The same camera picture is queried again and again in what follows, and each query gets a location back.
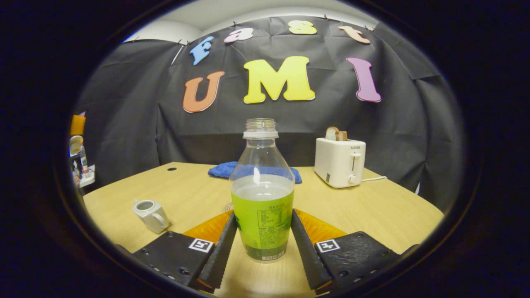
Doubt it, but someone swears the white toaster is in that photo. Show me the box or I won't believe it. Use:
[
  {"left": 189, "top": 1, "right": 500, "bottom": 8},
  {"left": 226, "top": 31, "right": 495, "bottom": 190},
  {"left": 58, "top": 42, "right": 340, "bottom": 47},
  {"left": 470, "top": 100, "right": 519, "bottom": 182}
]
[{"left": 314, "top": 137, "right": 367, "bottom": 189}]

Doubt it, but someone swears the white teacup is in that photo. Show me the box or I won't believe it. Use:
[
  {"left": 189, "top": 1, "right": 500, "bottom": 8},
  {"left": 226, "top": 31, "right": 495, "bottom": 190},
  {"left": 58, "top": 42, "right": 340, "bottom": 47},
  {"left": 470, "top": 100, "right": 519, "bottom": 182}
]
[{"left": 132, "top": 199, "right": 171, "bottom": 234}]

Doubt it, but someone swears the white round object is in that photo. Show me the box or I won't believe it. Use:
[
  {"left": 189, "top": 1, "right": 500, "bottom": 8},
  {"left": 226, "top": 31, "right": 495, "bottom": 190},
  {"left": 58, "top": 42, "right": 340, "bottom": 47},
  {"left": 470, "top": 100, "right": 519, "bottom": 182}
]
[{"left": 69, "top": 135, "right": 84, "bottom": 157}]

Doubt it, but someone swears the toast bread slice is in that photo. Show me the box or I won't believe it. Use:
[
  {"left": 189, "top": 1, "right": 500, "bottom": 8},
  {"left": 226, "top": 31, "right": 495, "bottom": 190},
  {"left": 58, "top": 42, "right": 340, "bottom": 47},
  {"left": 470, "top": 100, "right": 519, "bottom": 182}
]
[{"left": 325, "top": 126, "right": 348, "bottom": 142}]

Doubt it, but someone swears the white side table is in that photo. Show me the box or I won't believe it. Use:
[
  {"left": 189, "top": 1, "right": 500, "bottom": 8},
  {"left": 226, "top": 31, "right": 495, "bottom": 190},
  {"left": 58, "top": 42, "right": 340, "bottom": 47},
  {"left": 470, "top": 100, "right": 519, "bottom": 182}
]
[{"left": 77, "top": 165, "right": 96, "bottom": 189}]

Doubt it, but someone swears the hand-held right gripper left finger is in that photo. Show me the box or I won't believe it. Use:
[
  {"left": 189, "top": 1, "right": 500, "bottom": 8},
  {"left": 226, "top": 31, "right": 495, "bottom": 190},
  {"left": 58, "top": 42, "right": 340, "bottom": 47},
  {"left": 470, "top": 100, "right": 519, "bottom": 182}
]
[{"left": 132, "top": 210, "right": 239, "bottom": 292}]

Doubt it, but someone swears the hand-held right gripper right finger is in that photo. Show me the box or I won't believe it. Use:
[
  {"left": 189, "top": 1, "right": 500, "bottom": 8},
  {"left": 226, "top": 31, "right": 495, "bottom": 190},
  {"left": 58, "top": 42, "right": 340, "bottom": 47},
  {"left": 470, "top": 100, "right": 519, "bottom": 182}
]
[{"left": 290, "top": 208, "right": 408, "bottom": 295}]

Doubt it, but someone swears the blue towel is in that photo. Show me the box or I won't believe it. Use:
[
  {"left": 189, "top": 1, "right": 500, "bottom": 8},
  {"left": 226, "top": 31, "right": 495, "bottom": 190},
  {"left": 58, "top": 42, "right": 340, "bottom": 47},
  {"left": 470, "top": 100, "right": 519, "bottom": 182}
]
[{"left": 207, "top": 161, "right": 303, "bottom": 185}]

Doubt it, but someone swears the orange object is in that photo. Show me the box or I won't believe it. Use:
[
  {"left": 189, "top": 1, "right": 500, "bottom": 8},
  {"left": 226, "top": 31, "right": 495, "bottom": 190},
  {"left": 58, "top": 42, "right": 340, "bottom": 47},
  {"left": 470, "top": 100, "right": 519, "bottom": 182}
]
[{"left": 70, "top": 115, "right": 87, "bottom": 137}]

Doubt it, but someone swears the green label water bottle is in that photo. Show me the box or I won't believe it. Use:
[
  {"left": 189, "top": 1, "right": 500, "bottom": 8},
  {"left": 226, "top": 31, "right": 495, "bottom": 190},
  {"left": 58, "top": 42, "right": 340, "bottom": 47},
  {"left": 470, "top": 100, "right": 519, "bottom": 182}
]
[{"left": 230, "top": 118, "right": 296, "bottom": 263}]

